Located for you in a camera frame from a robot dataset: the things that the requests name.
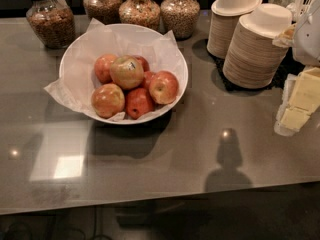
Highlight front middle red apple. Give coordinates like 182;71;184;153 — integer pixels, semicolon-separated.
125;88;155;119

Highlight middle hidden red apple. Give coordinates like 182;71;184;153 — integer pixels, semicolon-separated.
140;71;155;89

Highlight black mat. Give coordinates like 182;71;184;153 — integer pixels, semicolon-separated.
211;49;304;92

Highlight front stack paper bowls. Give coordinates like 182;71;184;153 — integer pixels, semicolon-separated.
223;3;292;89

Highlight white bowl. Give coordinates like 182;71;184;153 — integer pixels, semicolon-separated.
58;23;189;126

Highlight glass cereal jar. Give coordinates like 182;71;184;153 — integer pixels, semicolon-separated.
119;0;160;31
160;0;200;39
83;0;123;25
26;0;75;49

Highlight rear stack paper bowls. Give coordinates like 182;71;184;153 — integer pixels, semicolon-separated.
207;0;262;59

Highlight right apple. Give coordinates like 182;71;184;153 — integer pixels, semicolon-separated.
149;71;179;105

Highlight back red apple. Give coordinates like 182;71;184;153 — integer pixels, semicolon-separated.
133;55;150;72

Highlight top apple with sticker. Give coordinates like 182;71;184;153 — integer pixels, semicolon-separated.
110;55;144;90

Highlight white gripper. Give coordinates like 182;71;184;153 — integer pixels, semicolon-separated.
272;0;320;136

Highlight front left apple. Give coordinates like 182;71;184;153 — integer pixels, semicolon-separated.
91;83;125;119

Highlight stack paper bowls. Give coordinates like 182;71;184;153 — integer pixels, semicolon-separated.
207;0;262;59
223;3;292;89

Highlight white paper liner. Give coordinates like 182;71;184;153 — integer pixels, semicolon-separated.
43;18;188;123

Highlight left glass cereal jar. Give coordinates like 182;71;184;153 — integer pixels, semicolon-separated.
26;0;75;49

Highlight back left apple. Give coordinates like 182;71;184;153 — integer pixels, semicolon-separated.
94;54;117;84

